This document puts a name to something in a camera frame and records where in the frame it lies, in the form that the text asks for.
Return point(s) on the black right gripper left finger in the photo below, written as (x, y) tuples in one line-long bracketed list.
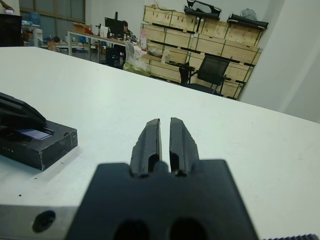
[(146, 147)]

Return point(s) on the black computer monitor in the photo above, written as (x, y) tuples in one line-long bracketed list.
[(113, 25)]

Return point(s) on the white office desk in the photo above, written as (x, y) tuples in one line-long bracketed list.
[(95, 35)]

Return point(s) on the black desk chair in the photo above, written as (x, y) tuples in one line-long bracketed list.
[(115, 56)]

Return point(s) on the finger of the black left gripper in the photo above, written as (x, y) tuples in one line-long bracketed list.
[(27, 110), (17, 117)]

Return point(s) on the crumpled yellowish plastic bag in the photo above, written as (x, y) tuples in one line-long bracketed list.
[(136, 60)]

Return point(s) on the long black case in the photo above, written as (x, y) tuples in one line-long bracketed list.
[(247, 23)]

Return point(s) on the small clear plastic bag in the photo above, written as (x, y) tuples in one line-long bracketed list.
[(165, 55)]

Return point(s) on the black mesh office chair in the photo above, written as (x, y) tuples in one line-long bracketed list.
[(212, 70)]

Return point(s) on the seated person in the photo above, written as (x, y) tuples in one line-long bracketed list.
[(127, 31)]

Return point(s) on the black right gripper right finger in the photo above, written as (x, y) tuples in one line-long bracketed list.
[(183, 147)]

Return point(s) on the white pink desk box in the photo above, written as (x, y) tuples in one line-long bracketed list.
[(103, 31)]

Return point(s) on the open black bag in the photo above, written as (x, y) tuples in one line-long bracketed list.
[(202, 8)]

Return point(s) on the black printed box lid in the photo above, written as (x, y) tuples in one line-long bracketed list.
[(55, 147)]

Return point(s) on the grey crumpled bag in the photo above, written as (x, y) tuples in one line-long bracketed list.
[(248, 14)]

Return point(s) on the open orange cardboard box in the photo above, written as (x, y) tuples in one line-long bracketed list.
[(81, 27)]

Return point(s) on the black panel screen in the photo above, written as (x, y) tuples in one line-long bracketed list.
[(11, 30)]

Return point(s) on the stacked wooden crates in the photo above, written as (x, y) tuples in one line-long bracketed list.
[(175, 32)]

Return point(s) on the pink white package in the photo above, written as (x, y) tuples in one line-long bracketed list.
[(143, 38)]

